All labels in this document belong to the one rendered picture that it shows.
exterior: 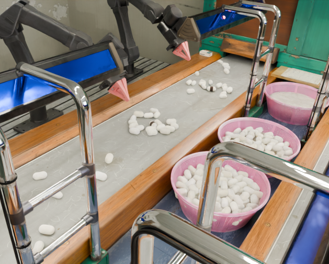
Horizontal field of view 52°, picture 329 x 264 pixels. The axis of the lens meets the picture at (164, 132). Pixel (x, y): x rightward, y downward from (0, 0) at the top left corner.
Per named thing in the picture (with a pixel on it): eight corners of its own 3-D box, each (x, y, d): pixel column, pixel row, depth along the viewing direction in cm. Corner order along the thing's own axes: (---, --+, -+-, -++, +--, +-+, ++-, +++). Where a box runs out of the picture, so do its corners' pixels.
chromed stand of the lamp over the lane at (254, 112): (202, 116, 141) (215, 4, 118) (223, 100, 156) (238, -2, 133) (244, 130, 132) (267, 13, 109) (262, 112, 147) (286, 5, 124)
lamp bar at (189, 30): (176, 37, 109) (177, 14, 105) (250, 10, 154) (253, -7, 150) (197, 42, 105) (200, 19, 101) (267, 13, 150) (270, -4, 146)
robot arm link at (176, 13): (187, 15, 144) (172, -7, 145) (174, 18, 138) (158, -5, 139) (172, 33, 152) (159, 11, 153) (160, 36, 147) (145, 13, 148)
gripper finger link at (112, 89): (142, 91, 121) (126, 70, 121) (128, 98, 116) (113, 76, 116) (132, 101, 126) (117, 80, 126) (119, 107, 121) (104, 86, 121)
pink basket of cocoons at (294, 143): (210, 176, 107) (213, 151, 102) (218, 134, 129) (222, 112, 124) (296, 192, 102) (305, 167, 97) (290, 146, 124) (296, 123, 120)
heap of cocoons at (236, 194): (157, 207, 92) (158, 190, 89) (200, 166, 109) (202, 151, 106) (236, 250, 81) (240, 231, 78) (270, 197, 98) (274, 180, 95)
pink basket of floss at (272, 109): (275, 130, 134) (280, 109, 129) (251, 100, 157) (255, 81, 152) (336, 128, 138) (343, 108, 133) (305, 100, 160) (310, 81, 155)
